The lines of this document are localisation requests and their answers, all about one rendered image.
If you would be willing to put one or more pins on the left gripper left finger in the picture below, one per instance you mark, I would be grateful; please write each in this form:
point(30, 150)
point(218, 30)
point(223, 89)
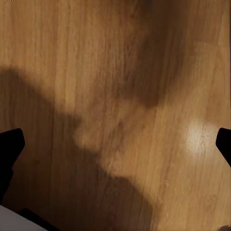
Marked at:
point(11, 144)

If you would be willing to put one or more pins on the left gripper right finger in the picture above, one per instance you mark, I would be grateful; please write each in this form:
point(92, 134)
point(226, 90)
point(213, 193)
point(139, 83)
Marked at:
point(223, 142)

